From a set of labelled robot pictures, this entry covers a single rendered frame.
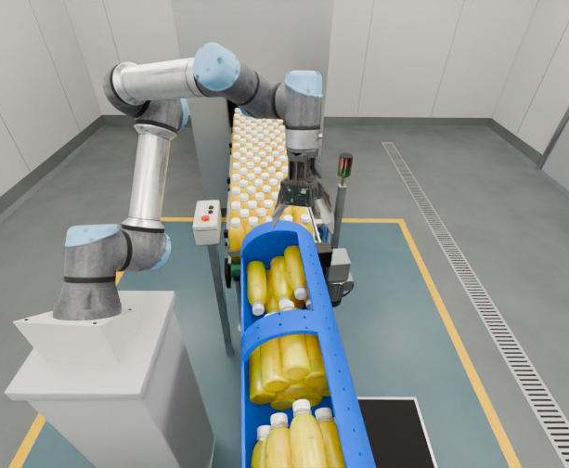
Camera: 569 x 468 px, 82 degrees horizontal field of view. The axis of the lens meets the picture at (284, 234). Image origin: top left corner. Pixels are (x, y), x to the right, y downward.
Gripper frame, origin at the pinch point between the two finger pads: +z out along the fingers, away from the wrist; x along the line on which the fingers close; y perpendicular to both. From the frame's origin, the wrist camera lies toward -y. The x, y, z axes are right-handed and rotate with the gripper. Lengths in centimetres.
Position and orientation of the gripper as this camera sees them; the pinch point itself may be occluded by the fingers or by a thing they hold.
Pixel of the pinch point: (303, 229)
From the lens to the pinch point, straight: 82.1
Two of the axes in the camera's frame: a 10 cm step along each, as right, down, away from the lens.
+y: -3.1, 3.8, -8.7
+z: 0.0, 9.2, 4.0
